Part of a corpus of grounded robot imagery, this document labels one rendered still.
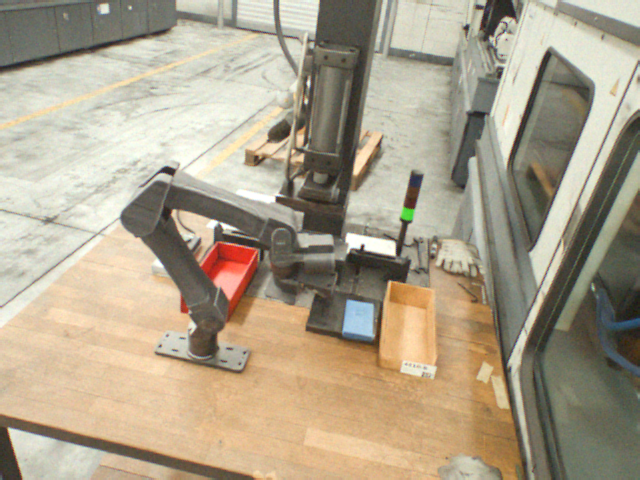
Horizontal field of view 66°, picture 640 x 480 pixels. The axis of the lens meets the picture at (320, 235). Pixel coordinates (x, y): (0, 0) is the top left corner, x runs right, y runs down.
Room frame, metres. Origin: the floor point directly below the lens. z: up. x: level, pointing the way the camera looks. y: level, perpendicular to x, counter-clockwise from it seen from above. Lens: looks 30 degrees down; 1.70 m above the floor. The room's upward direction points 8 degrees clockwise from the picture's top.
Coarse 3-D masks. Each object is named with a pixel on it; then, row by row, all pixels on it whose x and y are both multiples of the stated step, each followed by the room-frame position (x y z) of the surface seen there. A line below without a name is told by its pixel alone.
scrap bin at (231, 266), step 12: (216, 252) 1.14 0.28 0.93; (228, 252) 1.15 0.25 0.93; (240, 252) 1.15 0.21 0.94; (252, 252) 1.14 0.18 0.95; (204, 264) 1.05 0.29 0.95; (216, 264) 1.12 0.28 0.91; (228, 264) 1.13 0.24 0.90; (240, 264) 1.14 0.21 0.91; (252, 264) 1.09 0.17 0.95; (216, 276) 1.07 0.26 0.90; (228, 276) 1.08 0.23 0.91; (240, 276) 1.09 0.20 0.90; (228, 288) 1.03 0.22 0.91; (240, 288) 0.99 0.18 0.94; (180, 300) 0.91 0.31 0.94; (228, 312) 0.90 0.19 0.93
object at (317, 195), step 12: (312, 180) 1.16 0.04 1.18; (324, 180) 1.16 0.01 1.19; (336, 180) 1.19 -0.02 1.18; (276, 192) 1.15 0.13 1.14; (288, 192) 1.16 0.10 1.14; (300, 192) 1.12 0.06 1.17; (312, 192) 1.11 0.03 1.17; (324, 192) 1.11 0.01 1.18; (336, 192) 1.17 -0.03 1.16; (288, 204) 1.13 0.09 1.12; (300, 204) 1.13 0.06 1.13; (312, 204) 1.12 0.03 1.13; (324, 204) 1.12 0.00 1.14; (336, 204) 1.13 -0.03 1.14; (324, 216) 1.12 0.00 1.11; (336, 216) 1.12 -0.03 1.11
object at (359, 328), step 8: (352, 304) 1.01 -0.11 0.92; (360, 304) 1.01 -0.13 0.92; (368, 304) 1.02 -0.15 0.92; (352, 312) 0.98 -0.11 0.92; (368, 312) 0.99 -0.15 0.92; (344, 320) 0.94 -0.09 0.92; (352, 320) 0.95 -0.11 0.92; (360, 320) 0.95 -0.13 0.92; (368, 320) 0.95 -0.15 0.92; (344, 328) 0.91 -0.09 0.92; (352, 328) 0.92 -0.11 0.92; (360, 328) 0.92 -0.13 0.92; (368, 328) 0.92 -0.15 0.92; (344, 336) 0.89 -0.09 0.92; (352, 336) 0.88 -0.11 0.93; (360, 336) 0.88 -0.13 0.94; (368, 336) 0.87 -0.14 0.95
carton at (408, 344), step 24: (408, 288) 1.06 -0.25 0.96; (384, 312) 0.99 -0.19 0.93; (408, 312) 1.03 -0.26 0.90; (432, 312) 0.98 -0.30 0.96; (384, 336) 0.85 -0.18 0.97; (408, 336) 0.94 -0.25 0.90; (432, 336) 0.89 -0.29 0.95; (384, 360) 0.83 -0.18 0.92; (408, 360) 0.86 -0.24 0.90; (432, 360) 0.82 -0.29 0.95
